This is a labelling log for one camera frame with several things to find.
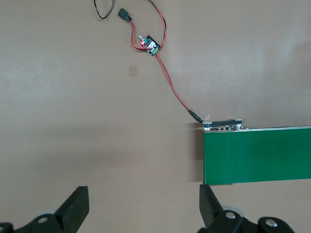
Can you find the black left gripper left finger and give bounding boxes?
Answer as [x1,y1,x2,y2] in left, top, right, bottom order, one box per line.
[29,185,90,233]

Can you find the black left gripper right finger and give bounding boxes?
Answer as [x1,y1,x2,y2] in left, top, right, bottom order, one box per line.
[198,183,246,233]

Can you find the green conveyor belt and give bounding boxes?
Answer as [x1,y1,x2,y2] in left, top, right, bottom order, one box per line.
[201,118,311,186]

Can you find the small green controller board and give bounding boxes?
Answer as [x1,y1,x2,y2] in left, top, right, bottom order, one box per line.
[138,34,161,58]

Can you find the red black conveyor wire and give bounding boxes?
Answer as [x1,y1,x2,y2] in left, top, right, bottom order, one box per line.
[155,53,204,123]

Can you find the thin black looped cable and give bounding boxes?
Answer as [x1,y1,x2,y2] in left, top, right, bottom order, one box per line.
[93,0,116,20]

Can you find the red wire with black plug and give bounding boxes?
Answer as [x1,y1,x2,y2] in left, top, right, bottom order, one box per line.
[118,0,168,53]

